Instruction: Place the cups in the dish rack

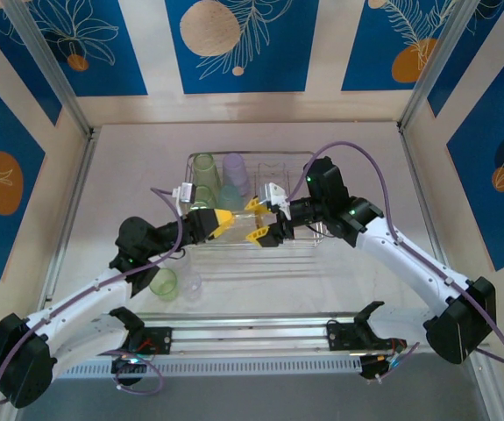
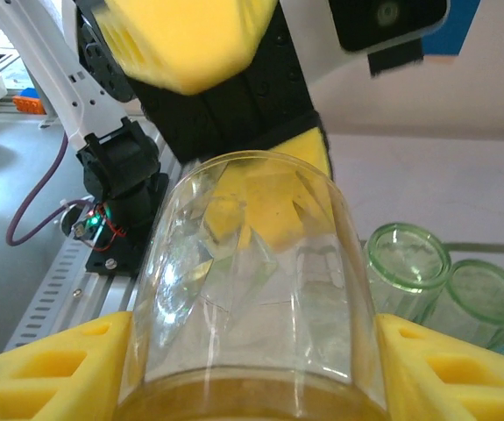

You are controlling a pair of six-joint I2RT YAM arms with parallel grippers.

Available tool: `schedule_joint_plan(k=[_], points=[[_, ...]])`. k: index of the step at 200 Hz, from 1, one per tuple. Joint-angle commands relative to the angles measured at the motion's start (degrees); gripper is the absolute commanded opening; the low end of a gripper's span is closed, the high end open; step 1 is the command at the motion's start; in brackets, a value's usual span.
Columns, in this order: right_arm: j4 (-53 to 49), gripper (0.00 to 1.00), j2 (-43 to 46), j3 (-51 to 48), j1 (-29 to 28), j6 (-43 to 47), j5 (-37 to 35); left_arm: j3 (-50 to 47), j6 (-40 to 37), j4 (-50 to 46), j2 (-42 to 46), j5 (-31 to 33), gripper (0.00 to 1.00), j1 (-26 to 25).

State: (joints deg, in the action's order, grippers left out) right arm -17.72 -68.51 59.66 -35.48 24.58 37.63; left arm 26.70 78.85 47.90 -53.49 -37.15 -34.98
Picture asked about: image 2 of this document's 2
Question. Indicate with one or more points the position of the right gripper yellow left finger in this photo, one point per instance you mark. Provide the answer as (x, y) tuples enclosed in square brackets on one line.
[(37, 377)]

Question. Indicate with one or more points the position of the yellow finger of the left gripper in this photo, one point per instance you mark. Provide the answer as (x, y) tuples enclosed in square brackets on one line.
[(190, 39), (304, 153)]

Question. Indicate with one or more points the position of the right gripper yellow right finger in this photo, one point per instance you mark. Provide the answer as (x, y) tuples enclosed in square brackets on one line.
[(453, 377)]

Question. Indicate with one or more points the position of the tall green glass tumbler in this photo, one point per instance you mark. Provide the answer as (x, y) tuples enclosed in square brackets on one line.
[(484, 298), (409, 254)]

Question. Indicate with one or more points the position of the amber transparent cup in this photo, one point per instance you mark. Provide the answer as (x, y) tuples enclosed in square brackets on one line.
[(251, 307)]

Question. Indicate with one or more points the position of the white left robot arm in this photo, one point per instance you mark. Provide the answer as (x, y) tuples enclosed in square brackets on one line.
[(58, 66)]

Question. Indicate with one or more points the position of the small black controller board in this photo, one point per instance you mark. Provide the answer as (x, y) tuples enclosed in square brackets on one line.
[(89, 223)]

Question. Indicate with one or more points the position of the blue plastic object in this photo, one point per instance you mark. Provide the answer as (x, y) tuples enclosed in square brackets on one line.
[(29, 93)]

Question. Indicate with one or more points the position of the orange plastic object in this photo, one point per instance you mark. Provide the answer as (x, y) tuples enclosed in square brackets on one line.
[(28, 106)]

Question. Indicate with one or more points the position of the wide aluminium base rail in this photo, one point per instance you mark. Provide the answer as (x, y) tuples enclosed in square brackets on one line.
[(115, 294)]

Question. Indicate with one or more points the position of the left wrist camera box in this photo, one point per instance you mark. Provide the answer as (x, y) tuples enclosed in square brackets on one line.
[(387, 22)]

